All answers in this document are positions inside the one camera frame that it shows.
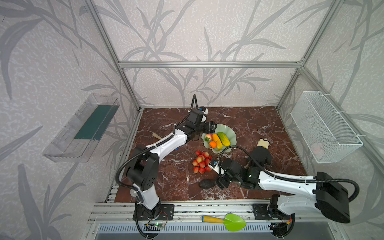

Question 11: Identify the orange tangerine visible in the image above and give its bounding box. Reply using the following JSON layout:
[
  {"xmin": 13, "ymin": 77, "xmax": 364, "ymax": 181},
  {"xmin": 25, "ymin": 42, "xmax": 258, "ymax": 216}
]
[{"xmin": 209, "ymin": 141, "xmax": 217, "ymax": 149}]

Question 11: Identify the yellow corn cob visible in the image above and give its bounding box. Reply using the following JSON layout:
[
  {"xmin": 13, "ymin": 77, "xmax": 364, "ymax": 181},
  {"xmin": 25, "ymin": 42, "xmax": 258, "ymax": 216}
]
[{"xmin": 213, "ymin": 134, "xmax": 223, "ymax": 150}]

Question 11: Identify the dark avocado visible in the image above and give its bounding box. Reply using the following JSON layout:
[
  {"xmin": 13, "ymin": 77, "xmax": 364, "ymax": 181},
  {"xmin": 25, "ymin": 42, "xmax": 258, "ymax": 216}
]
[{"xmin": 199, "ymin": 179, "xmax": 216, "ymax": 190}]

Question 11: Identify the green yellow mango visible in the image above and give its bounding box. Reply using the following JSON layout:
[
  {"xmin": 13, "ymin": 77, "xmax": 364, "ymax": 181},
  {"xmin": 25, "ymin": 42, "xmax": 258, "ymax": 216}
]
[{"xmin": 217, "ymin": 132, "xmax": 231, "ymax": 147}]

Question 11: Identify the red grape bunch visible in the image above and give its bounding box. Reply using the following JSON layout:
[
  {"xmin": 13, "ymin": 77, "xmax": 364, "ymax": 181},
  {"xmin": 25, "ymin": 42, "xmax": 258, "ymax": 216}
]
[{"xmin": 192, "ymin": 151, "xmax": 213, "ymax": 174}]

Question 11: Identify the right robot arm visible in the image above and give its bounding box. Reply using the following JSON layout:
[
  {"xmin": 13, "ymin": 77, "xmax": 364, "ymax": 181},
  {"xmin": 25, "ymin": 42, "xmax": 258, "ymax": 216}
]
[{"xmin": 210, "ymin": 159, "xmax": 359, "ymax": 224}]

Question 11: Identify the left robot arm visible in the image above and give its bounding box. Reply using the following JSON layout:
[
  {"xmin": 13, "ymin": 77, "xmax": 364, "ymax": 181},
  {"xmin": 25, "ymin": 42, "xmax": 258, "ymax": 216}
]
[{"xmin": 115, "ymin": 121, "xmax": 217, "ymax": 211}]

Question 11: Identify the green scalloped fruit bowl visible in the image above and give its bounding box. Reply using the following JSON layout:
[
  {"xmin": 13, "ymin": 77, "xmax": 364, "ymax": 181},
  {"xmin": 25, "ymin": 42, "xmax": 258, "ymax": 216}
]
[{"xmin": 201, "ymin": 124, "xmax": 237, "ymax": 154}]

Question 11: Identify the green toy shovel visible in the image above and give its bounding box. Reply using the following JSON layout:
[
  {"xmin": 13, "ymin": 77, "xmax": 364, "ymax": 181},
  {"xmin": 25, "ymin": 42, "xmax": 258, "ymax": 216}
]
[{"xmin": 202, "ymin": 214, "xmax": 247, "ymax": 232}]

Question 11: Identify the pink object in basket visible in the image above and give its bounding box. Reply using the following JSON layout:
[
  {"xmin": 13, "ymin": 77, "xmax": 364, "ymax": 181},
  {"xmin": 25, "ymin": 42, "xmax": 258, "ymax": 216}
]
[{"xmin": 311, "ymin": 143, "xmax": 325, "ymax": 159}]

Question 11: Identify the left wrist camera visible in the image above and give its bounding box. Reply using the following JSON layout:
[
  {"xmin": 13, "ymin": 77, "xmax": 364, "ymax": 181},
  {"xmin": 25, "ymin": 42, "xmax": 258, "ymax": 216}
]
[{"xmin": 188, "ymin": 107, "xmax": 208, "ymax": 125}]

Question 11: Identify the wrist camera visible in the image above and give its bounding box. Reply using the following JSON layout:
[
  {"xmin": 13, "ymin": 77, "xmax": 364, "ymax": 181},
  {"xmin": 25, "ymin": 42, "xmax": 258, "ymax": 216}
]
[
  {"xmin": 188, "ymin": 107, "xmax": 208, "ymax": 125},
  {"xmin": 209, "ymin": 160, "xmax": 220, "ymax": 174}
]

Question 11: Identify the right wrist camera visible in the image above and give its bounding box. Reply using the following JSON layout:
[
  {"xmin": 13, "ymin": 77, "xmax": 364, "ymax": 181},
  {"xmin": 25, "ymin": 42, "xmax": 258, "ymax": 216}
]
[{"xmin": 209, "ymin": 160, "xmax": 220, "ymax": 174}]

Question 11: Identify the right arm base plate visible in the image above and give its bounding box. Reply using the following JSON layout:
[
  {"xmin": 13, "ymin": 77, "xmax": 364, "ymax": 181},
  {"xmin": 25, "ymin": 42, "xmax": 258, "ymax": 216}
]
[{"xmin": 252, "ymin": 204, "xmax": 291, "ymax": 221}]

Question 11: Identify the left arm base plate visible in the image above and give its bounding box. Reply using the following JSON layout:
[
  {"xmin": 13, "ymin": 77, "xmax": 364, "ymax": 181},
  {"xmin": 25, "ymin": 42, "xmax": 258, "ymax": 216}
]
[{"xmin": 133, "ymin": 204, "xmax": 175, "ymax": 221}]

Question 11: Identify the white wire basket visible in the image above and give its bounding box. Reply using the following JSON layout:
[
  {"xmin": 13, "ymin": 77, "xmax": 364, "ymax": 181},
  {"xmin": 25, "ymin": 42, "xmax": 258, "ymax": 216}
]
[{"xmin": 291, "ymin": 91, "xmax": 364, "ymax": 164}]

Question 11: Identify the clear plastic wall shelf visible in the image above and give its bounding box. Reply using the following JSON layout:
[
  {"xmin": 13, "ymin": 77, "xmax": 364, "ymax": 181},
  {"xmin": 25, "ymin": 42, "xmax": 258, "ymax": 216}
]
[{"xmin": 43, "ymin": 94, "xmax": 120, "ymax": 163}]

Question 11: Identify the aluminium front rail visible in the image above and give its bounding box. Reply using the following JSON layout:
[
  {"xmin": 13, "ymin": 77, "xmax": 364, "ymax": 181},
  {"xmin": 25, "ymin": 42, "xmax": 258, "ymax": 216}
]
[{"xmin": 86, "ymin": 200, "xmax": 340, "ymax": 224}]

